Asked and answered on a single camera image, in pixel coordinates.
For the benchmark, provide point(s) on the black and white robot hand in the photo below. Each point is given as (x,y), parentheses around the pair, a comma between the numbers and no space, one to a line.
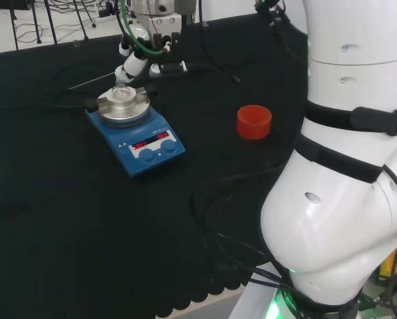
(135,64)

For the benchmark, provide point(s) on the heater with blue base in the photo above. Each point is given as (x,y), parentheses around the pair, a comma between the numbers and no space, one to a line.
(132,166)

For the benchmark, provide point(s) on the clear round-bottom flask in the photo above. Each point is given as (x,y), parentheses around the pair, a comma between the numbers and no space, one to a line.
(120,93)

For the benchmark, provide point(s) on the thin glass rod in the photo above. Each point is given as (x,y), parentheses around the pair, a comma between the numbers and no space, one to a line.
(89,83)

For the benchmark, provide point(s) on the black tripod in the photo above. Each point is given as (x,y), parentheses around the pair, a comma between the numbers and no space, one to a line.
(36,23)

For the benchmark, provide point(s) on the red plastic screw cap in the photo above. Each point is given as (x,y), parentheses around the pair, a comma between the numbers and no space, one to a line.
(253,123)

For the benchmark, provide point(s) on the black bench cloth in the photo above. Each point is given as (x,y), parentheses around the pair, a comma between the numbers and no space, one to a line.
(69,216)

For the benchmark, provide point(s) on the yellow stop button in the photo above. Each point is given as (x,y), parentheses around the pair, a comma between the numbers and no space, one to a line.
(389,262)

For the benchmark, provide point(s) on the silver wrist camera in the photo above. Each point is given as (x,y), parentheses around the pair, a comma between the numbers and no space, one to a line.
(167,68)

